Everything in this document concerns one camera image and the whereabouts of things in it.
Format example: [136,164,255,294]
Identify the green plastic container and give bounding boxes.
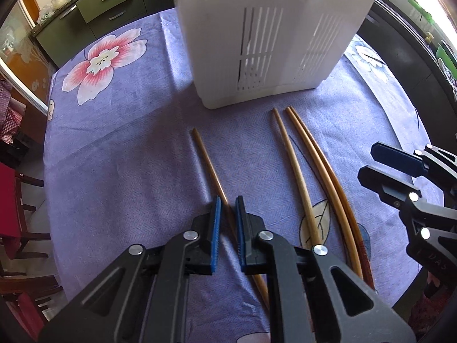
[406,0,457,69]

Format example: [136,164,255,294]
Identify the wooden chair red cushion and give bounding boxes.
[0,274,64,342]

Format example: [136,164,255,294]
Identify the light bamboo chopstick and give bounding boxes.
[272,108,323,247]

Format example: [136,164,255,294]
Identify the brown wooden chopstick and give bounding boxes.
[289,106,375,291]
[284,107,364,281]
[192,128,271,311]

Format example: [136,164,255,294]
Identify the green base cabinets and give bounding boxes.
[31,0,176,69]

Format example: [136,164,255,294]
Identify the dark base cabinets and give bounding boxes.
[357,0,457,122]

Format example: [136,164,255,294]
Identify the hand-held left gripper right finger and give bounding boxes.
[235,196,416,343]

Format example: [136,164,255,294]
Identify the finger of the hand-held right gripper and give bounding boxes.
[358,165,457,229]
[370,142,457,184]

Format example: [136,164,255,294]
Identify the red covered chair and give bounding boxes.
[0,161,51,260]

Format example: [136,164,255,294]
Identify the purple floral tablecloth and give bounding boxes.
[45,9,445,343]

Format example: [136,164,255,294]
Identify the white plastic bag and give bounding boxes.
[37,0,80,25]

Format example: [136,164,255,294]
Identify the floral glass sliding door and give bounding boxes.
[0,0,55,115]

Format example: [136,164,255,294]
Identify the patterned rag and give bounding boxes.
[438,59,457,101]

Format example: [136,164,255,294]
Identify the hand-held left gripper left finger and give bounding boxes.
[37,196,224,343]

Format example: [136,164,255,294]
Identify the checkered apron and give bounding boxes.
[0,79,26,144]

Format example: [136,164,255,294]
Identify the white plastic utensil holder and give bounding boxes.
[167,0,388,111]

